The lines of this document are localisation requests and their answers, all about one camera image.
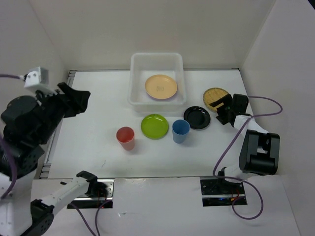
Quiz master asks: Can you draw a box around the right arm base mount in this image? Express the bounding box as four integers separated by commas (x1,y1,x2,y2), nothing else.
200,178,247,207

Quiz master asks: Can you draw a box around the purple plastic plate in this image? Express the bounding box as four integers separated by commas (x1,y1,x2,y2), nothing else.
147,94,176,102

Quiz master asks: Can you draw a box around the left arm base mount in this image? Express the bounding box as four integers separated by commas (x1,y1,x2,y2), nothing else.
67,179,114,209

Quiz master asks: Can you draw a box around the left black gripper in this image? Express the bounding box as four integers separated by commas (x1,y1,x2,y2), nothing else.
37,80,94,142

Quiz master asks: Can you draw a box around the round woven bamboo coaster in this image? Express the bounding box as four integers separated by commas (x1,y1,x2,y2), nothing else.
202,88,228,113

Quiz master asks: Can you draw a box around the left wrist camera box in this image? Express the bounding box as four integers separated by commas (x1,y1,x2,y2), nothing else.
24,67,57,95

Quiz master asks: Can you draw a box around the black plastic plate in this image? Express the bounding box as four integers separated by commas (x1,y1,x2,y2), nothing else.
183,106,211,130

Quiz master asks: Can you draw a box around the clear plastic bin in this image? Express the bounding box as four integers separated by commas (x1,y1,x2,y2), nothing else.
128,53,187,116

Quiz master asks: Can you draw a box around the red plastic cup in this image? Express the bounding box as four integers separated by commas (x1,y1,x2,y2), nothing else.
116,126,135,151

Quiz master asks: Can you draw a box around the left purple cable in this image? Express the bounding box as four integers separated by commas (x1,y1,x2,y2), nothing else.
0,73,113,236

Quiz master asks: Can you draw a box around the green plastic plate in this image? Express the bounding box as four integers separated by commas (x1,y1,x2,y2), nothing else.
140,114,169,140

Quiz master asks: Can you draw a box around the orange plastic plate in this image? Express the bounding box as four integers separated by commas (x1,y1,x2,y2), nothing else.
145,74,178,99

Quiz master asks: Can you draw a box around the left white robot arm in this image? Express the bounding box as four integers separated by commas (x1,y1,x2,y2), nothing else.
0,83,98,236

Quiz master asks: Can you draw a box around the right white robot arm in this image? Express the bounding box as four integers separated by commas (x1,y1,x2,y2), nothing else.
210,94,283,193

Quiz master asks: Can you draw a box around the blue plastic cup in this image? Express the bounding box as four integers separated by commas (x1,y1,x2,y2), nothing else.
172,119,190,144

